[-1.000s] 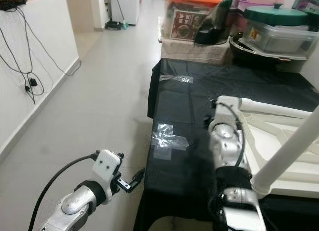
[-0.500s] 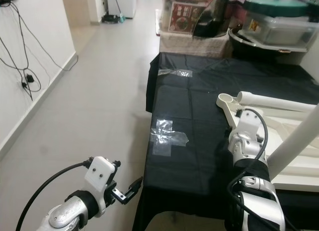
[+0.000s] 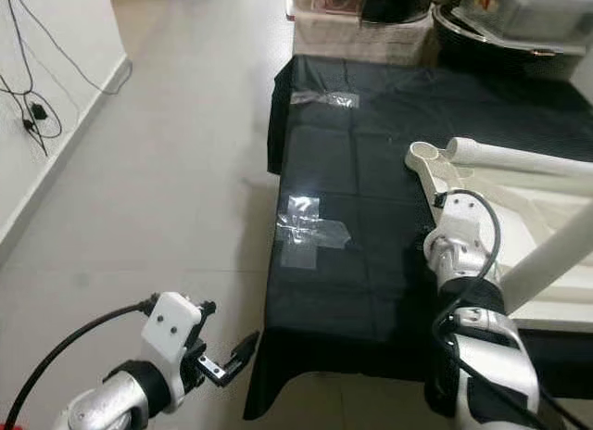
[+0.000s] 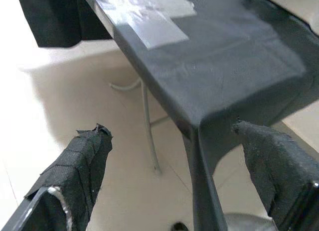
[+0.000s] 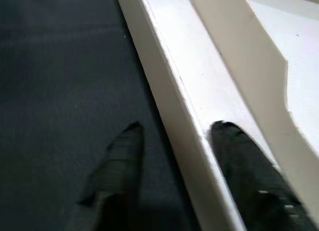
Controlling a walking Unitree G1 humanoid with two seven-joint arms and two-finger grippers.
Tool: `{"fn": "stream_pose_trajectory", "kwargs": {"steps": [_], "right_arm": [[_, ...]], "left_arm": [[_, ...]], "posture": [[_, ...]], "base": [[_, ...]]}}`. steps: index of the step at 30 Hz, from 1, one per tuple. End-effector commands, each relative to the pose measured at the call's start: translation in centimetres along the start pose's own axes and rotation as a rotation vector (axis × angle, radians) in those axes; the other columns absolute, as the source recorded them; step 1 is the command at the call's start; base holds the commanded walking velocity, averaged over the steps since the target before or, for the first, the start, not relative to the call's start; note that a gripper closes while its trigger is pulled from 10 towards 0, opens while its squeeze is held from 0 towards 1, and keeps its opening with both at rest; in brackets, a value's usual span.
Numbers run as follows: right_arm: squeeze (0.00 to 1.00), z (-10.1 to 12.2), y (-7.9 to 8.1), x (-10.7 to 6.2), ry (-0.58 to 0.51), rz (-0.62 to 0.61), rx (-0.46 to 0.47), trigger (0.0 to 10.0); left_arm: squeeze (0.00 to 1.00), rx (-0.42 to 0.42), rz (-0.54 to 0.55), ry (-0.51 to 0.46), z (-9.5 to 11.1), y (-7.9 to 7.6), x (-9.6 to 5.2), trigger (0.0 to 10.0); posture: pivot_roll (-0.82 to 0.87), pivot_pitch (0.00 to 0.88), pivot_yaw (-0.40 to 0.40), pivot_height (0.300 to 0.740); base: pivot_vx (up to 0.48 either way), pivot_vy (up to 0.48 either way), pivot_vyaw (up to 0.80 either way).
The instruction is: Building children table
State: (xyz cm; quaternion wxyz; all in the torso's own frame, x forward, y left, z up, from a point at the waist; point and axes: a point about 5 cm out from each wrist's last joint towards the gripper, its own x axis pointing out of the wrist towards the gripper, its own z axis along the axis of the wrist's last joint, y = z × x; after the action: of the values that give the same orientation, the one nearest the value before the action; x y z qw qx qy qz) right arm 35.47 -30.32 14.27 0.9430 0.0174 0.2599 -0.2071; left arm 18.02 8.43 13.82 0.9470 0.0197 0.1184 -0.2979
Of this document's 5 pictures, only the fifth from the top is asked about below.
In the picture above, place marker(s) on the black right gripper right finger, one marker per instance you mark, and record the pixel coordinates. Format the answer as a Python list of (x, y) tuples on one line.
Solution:
[(249, 181)]

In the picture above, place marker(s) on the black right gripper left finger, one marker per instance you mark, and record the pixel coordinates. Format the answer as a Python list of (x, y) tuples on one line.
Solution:
[(117, 171)]

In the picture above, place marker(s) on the white plastic table top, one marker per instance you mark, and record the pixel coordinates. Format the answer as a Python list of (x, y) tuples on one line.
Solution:
[(199, 54)]

